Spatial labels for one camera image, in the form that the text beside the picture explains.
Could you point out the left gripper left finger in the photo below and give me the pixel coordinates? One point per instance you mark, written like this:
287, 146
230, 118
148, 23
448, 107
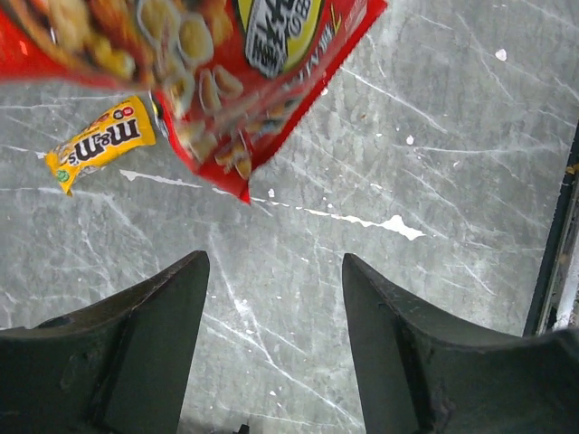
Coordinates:
120, 365

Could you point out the aluminium rail frame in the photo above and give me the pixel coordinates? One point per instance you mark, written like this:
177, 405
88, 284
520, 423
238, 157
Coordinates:
541, 314

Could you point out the small red snack packet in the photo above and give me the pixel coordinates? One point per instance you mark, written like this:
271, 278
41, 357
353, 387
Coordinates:
229, 80

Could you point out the yellow M&M's bag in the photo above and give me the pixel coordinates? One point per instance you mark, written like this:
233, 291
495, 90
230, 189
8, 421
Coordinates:
120, 129

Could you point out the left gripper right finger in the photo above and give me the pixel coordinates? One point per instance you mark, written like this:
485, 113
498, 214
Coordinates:
420, 369

